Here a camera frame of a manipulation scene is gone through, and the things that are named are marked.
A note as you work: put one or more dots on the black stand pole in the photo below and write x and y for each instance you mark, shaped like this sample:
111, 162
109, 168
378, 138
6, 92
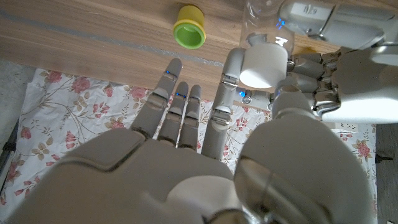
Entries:
7, 149

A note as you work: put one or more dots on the small green yellow cup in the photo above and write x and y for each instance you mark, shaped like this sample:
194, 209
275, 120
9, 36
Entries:
189, 31

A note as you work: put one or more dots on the clear medicine bottle white cap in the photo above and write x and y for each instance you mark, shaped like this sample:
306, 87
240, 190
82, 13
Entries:
264, 62

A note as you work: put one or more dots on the floral print backdrop cloth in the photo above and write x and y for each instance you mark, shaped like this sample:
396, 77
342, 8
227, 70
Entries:
77, 109

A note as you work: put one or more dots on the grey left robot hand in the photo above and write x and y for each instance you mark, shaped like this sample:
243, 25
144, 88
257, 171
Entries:
357, 77

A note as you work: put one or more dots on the white power strip box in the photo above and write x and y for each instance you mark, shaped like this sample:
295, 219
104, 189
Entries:
346, 127

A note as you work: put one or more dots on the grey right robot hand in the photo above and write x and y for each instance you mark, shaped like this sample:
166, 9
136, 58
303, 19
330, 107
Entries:
155, 180

